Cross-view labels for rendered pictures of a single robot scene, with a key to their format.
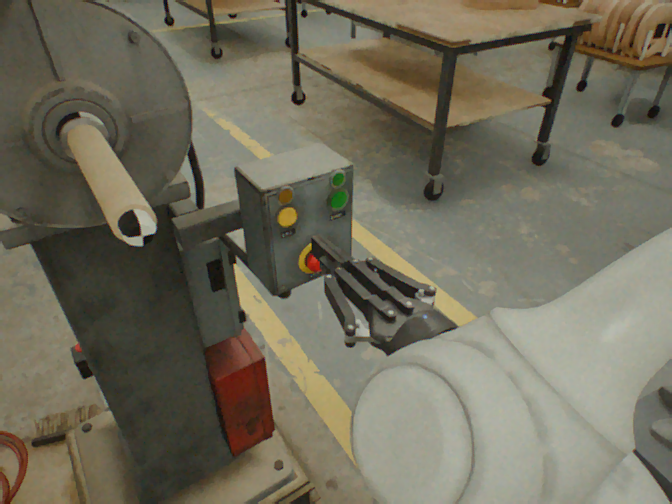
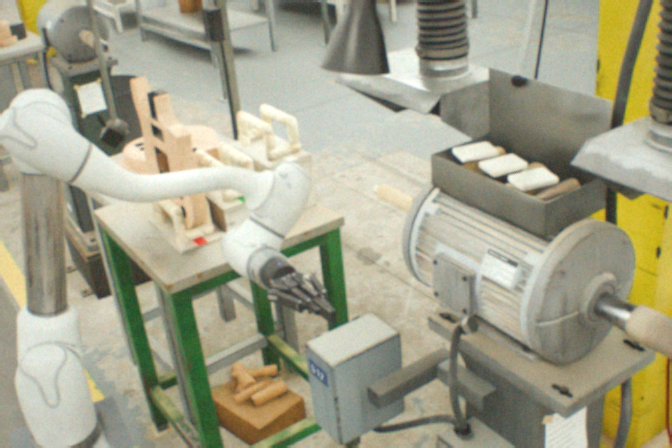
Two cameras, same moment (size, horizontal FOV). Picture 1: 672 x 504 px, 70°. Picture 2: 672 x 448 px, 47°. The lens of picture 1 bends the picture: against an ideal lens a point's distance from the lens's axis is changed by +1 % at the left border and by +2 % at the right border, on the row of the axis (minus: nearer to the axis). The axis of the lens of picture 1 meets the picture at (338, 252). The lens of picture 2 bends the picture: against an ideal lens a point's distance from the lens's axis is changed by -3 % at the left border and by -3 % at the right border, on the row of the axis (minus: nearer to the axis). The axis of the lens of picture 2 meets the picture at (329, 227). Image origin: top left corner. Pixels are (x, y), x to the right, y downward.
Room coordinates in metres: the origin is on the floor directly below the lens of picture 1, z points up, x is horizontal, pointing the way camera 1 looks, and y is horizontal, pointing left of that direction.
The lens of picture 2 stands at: (1.90, 0.10, 2.00)
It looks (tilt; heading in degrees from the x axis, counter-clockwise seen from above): 28 degrees down; 182
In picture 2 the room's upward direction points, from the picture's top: 6 degrees counter-clockwise
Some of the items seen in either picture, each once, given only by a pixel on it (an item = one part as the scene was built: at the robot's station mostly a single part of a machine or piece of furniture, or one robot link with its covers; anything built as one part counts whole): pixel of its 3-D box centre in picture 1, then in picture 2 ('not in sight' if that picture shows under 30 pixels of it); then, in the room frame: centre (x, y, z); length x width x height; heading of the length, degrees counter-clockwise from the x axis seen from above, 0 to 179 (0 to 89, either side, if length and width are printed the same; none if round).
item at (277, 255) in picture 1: (266, 220); (388, 401); (0.70, 0.13, 0.99); 0.24 x 0.21 x 0.26; 33
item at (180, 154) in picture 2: not in sight; (169, 158); (-0.22, -0.43, 1.17); 0.35 x 0.04 x 0.40; 32
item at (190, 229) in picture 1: (232, 215); (412, 377); (0.67, 0.18, 1.02); 0.19 x 0.04 x 0.04; 123
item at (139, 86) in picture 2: not in sight; (143, 95); (-0.33, -0.50, 1.33); 0.07 x 0.04 x 0.10; 32
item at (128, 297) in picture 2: not in sight; (137, 331); (-0.41, -0.71, 0.45); 0.05 x 0.05 x 0.90; 33
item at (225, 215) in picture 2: not in sight; (229, 200); (-0.30, -0.29, 0.98); 0.27 x 0.16 x 0.09; 33
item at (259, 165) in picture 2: not in sight; (271, 173); (-0.39, -0.16, 1.02); 0.27 x 0.15 x 0.17; 33
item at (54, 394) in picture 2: not in sight; (53, 389); (0.43, -0.66, 0.87); 0.18 x 0.16 x 0.22; 20
